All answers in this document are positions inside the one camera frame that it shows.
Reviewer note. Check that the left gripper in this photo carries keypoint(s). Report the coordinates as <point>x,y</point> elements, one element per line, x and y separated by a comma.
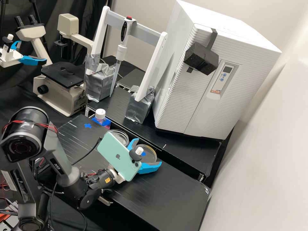
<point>8,59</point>

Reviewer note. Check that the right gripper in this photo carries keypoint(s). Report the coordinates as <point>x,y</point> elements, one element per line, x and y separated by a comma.
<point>117,175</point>

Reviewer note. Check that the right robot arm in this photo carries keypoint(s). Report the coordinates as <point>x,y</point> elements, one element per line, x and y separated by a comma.
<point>29,130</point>

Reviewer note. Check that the petri dish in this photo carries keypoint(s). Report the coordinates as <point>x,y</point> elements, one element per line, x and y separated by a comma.
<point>148,154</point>
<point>119,136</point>

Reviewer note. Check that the blue bottle holder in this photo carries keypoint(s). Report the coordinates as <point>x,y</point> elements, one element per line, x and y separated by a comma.
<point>108,124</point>

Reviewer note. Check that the black platform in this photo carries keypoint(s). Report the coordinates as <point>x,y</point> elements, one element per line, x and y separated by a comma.
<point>156,202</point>
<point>187,150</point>
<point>132,77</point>

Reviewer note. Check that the cream microscope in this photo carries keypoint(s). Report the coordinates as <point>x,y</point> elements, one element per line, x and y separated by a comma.
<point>60,96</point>

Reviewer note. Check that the small bottle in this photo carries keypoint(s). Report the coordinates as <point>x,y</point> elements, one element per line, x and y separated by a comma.
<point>101,112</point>

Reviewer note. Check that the incubator door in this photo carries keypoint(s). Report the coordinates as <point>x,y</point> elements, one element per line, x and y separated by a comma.
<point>197,103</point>

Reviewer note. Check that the pipette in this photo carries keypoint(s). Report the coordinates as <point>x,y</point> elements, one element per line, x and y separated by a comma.
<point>121,51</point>

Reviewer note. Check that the white pipette stand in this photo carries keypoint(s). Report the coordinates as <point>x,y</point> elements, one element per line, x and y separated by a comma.
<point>144,31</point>

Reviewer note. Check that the white incubator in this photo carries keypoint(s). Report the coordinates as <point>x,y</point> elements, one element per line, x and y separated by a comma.
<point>183,21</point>

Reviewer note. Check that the right wrist camera phone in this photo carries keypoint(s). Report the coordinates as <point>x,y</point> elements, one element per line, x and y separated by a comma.
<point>115,154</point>

